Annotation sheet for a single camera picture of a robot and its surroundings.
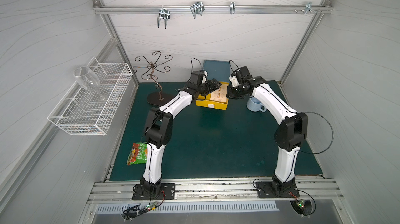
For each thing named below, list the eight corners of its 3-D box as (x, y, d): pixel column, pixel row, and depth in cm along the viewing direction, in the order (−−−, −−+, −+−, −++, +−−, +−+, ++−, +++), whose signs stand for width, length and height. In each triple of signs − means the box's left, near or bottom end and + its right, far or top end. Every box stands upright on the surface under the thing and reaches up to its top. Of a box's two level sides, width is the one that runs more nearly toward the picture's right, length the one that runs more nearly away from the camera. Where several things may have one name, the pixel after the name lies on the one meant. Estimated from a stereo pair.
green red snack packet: (128, 165, 83) (126, 163, 81) (134, 144, 91) (132, 142, 88) (146, 165, 83) (144, 163, 81) (150, 144, 91) (149, 142, 88)
